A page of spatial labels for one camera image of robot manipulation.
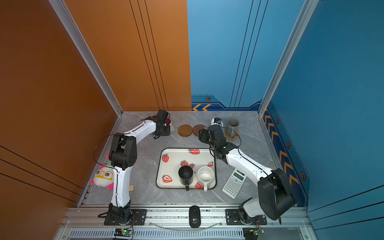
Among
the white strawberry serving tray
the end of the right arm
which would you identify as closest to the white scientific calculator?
the white strawberry serving tray

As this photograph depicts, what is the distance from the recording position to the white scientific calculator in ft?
2.69

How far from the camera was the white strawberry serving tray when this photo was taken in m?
0.84

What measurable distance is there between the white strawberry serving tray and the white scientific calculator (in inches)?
2.6
